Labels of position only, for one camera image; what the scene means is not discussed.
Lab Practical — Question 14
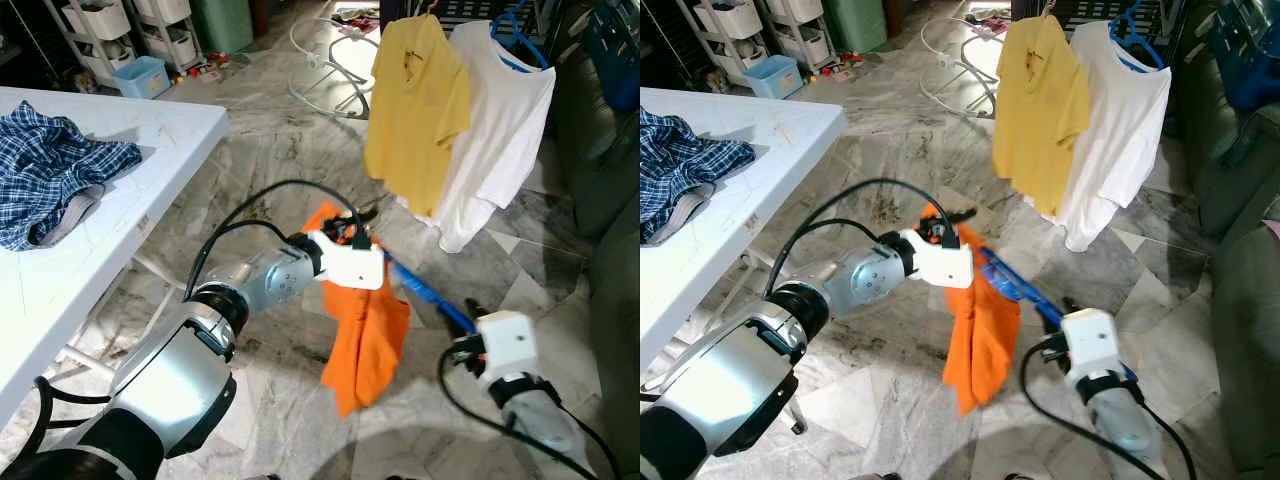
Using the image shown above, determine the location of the blue plastic hanger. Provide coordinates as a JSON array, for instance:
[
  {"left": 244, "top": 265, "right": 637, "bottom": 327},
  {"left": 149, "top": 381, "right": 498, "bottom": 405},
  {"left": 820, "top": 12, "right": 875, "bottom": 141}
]
[
  {"left": 490, "top": 5, "right": 551, "bottom": 73},
  {"left": 1108, "top": 0, "right": 1166, "bottom": 73},
  {"left": 978, "top": 245, "right": 1141, "bottom": 386},
  {"left": 385, "top": 255, "right": 479, "bottom": 336}
]

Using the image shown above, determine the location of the orange shirt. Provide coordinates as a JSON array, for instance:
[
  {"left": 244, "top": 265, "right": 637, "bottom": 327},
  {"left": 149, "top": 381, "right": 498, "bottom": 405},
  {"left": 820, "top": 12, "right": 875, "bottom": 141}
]
[
  {"left": 300, "top": 200, "right": 413, "bottom": 419},
  {"left": 920, "top": 200, "right": 1023, "bottom": 416}
]

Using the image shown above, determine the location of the blue plaid shirt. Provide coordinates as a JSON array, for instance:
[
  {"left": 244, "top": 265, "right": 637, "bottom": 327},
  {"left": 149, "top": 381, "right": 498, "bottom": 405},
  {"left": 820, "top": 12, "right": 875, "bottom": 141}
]
[
  {"left": 640, "top": 108, "right": 756, "bottom": 246},
  {"left": 0, "top": 100, "right": 143, "bottom": 251}
]

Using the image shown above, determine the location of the yellow polo shirt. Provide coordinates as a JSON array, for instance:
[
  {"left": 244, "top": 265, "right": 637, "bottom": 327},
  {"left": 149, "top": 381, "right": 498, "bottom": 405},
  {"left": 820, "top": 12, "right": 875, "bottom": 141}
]
[
  {"left": 990, "top": 15, "right": 1093, "bottom": 219},
  {"left": 363, "top": 15, "right": 473, "bottom": 219}
]

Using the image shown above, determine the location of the white t-shirt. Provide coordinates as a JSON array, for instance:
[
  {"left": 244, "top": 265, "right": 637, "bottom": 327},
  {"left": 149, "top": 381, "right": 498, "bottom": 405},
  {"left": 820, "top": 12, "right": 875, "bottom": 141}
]
[
  {"left": 1025, "top": 20, "right": 1173, "bottom": 253},
  {"left": 400, "top": 20, "right": 557, "bottom": 254}
]

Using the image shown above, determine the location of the white folding table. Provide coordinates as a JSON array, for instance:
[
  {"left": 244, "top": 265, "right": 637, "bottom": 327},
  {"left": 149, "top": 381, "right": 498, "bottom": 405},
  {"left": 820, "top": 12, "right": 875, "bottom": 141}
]
[
  {"left": 640, "top": 85, "right": 849, "bottom": 371},
  {"left": 0, "top": 85, "right": 231, "bottom": 431}
]

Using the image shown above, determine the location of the green sofa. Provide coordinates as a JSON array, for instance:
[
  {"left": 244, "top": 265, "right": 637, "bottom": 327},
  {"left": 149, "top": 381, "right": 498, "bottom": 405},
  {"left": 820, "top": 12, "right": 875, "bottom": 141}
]
[
  {"left": 1165, "top": 0, "right": 1280, "bottom": 471},
  {"left": 545, "top": 0, "right": 641, "bottom": 471}
]

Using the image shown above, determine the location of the green waste bin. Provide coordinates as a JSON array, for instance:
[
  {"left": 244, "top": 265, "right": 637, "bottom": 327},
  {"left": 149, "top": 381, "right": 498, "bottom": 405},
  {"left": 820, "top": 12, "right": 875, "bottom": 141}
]
[
  {"left": 820, "top": 0, "right": 889, "bottom": 53},
  {"left": 190, "top": 0, "right": 256, "bottom": 56}
]

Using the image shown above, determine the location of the light blue plastic bin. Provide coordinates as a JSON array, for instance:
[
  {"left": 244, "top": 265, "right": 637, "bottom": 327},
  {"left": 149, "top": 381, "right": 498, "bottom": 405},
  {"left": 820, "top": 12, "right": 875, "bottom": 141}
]
[
  {"left": 742, "top": 55, "right": 803, "bottom": 99},
  {"left": 112, "top": 55, "right": 173, "bottom": 99}
]

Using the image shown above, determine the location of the white storage shelf unit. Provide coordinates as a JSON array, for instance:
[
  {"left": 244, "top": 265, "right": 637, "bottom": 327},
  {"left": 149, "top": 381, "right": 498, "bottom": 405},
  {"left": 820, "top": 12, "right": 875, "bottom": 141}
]
[
  {"left": 760, "top": 0, "right": 836, "bottom": 66},
  {"left": 675, "top": 0, "right": 766, "bottom": 81},
  {"left": 45, "top": 0, "right": 136, "bottom": 86},
  {"left": 130, "top": 0, "right": 206, "bottom": 71}
]

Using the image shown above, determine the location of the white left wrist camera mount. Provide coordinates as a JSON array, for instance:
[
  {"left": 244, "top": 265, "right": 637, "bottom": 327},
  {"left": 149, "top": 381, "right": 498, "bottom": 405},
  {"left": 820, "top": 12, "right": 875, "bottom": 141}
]
[
  {"left": 305, "top": 230, "right": 386, "bottom": 291},
  {"left": 897, "top": 228, "right": 976, "bottom": 291}
]

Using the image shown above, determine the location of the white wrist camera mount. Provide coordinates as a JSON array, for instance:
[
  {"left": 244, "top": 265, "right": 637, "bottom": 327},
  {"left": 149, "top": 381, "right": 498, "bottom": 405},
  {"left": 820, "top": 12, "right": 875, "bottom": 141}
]
[
  {"left": 1060, "top": 308, "right": 1121, "bottom": 386},
  {"left": 305, "top": 230, "right": 386, "bottom": 291},
  {"left": 478, "top": 310, "right": 539, "bottom": 386},
  {"left": 897, "top": 228, "right": 976, "bottom": 291}
]

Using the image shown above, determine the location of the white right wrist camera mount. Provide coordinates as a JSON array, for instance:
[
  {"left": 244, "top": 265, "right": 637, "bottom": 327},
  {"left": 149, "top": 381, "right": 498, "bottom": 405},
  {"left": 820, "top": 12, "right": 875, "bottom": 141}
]
[
  {"left": 1060, "top": 308, "right": 1121, "bottom": 386},
  {"left": 478, "top": 310, "right": 539, "bottom": 386}
]

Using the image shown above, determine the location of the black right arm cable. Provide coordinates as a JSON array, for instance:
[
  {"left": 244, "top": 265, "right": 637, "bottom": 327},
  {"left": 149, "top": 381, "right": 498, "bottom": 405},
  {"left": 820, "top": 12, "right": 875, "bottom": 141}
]
[
  {"left": 438, "top": 350, "right": 621, "bottom": 480},
  {"left": 1018, "top": 345, "right": 1201, "bottom": 480}
]

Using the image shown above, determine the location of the black left wrist camera cable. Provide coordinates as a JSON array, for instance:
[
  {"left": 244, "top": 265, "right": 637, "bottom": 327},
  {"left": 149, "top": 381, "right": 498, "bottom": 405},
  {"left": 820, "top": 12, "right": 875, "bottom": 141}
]
[
  {"left": 185, "top": 180, "right": 366, "bottom": 301},
  {"left": 762, "top": 178, "right": 956, "bottom": 301}
]

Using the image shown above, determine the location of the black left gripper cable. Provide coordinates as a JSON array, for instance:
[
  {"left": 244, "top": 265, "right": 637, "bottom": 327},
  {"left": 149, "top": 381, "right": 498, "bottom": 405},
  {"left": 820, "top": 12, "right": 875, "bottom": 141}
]
[
  {"left": 775, "top": 218, "right": 901, "bottom": 291},
  {"left": 195, "top": 220, "right": 306, "bottom": 291}
]

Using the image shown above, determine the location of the white round wire frame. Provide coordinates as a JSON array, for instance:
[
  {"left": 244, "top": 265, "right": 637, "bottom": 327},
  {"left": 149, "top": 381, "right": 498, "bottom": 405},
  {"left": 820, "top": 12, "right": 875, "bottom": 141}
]
[
  {"left": 290, "top": 15, "right": 379, "bottom": 119},
  {"left": 918, "top": 15, "right": 1001, "bottom": 119}
]

